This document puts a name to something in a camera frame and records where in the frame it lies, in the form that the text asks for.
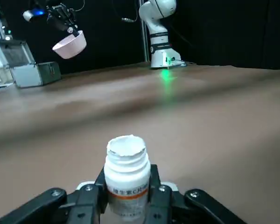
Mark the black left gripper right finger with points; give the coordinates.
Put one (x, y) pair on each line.
(163, 205)

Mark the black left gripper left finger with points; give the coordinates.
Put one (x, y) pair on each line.
(84, 205)

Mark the pink bowl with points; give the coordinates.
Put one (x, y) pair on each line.
(71, 47)

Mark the white vitamin bottle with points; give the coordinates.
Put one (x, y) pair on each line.
(127, 175)

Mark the silver metal case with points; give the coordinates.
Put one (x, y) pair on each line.
(35, 74)

